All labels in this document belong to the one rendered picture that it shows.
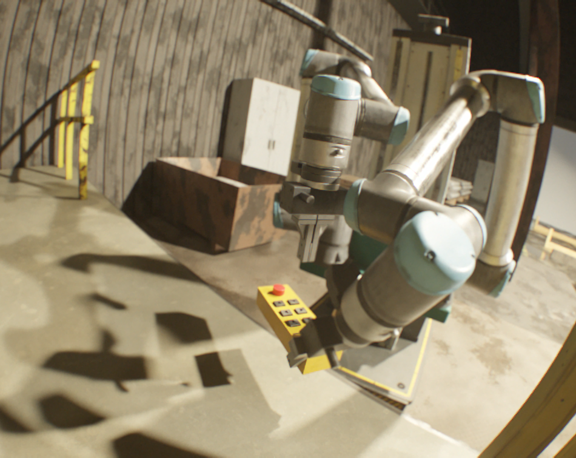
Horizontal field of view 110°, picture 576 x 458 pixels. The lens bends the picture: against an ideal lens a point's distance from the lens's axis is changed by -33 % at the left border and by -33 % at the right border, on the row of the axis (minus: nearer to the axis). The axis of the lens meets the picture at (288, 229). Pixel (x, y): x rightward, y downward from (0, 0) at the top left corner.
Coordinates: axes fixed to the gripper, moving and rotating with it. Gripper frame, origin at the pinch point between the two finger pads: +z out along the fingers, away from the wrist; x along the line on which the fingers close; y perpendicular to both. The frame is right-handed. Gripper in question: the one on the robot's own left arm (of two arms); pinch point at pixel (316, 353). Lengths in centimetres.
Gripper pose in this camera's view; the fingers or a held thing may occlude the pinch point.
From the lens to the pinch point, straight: 56.8
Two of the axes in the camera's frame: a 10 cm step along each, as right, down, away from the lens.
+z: -3.4, 6.4, 6.9
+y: 2.9, 7.7, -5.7
